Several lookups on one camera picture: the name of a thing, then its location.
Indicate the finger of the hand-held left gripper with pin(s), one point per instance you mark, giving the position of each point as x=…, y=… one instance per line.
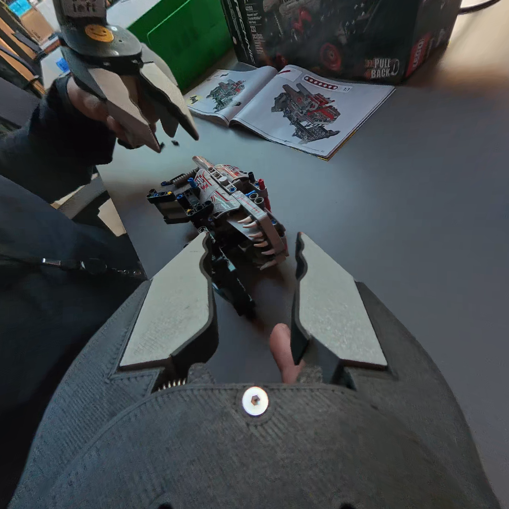
x=127, y=107
x=167, y=91

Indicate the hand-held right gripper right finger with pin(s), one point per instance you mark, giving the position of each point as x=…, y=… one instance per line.
x=338, y=314

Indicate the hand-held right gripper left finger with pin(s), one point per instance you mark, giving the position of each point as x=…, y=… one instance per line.
x=171, y=310

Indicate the grey red lego truck model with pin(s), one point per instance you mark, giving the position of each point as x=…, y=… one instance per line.
x=222, y=206

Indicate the person's left forearm dark sleeve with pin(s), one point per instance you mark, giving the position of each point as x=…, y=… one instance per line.
x=51, y=151

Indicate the lego instruction booklet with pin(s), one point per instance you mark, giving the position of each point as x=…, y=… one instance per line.
x=302, y=107

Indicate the black lego set box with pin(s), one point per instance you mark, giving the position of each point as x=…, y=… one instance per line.
x=342, y=35

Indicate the person's left hand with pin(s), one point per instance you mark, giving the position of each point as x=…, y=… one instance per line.
x=87, y=103

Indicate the person's right hand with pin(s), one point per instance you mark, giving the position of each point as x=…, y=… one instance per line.
x=283, y=350

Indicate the green plastic bin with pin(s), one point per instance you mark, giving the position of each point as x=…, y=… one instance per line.
x=179, y=35

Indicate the storage shelf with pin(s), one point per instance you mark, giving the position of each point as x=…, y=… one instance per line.
x=24, y=39

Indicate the black badge reel clip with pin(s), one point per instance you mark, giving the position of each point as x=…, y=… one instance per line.
x=93, y=265

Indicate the person's dark clothing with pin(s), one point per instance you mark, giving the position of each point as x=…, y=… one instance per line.
x=51, y=318

